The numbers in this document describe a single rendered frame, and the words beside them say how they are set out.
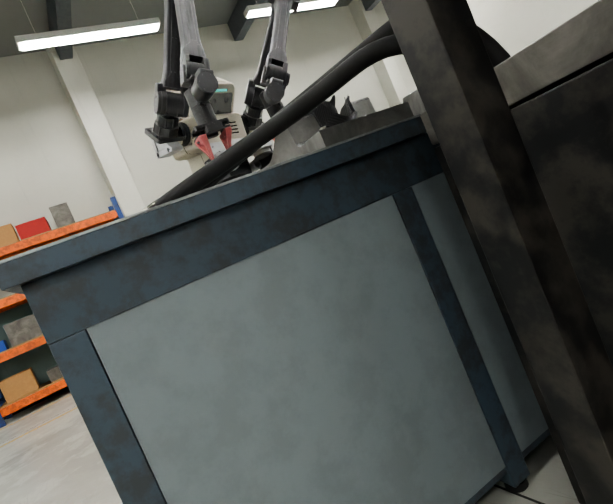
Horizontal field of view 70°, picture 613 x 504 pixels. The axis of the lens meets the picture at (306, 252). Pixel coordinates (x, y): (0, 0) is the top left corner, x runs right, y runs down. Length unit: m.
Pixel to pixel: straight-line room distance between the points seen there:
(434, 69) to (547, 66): 0.19
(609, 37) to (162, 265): 0.65
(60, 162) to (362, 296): 6.26
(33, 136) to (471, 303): 6.49
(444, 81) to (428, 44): 0.04
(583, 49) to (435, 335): 0.54
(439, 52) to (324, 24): 8.76
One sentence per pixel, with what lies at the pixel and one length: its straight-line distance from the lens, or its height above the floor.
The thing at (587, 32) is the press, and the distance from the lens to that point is 0.67.
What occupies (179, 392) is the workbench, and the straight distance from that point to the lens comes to 0.73.
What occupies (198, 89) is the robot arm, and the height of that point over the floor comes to 1.11.
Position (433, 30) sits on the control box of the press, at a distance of 0.54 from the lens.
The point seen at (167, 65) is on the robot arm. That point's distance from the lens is 1.61.
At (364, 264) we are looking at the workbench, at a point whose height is 0.57.
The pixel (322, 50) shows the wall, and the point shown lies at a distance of 8.95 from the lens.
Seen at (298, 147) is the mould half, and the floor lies 0.86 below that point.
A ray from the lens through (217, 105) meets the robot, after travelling 1.81.
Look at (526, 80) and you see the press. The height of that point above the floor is 0.75.
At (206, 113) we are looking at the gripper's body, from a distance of 1.28.
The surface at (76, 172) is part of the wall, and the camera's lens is 6.83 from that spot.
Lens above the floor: 0.68
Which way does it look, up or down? 3 degrees down
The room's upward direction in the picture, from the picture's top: 23 degrees counter-clockwise
